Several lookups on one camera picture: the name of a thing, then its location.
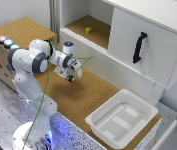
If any blue button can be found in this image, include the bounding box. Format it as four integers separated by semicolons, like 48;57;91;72
3;38;14;48

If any black door handle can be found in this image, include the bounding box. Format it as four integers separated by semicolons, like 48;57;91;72
132;31;148;65

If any red button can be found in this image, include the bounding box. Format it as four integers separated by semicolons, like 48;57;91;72
0;34;8;45

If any yellow block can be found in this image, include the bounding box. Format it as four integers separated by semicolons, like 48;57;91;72
84;26;93;35

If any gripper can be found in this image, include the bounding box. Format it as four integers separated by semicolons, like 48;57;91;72
55;58;83;82

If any green button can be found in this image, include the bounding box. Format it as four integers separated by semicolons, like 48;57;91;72
9;43;21;52

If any white plastic box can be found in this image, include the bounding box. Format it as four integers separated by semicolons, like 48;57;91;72
84;88;160;150

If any white sliding door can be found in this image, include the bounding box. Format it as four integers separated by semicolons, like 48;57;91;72
107;6;177;90

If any green cable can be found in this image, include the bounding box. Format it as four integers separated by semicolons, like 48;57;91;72
21;40;95;150

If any white cabinet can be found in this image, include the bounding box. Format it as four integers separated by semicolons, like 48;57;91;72
58;0;177;108

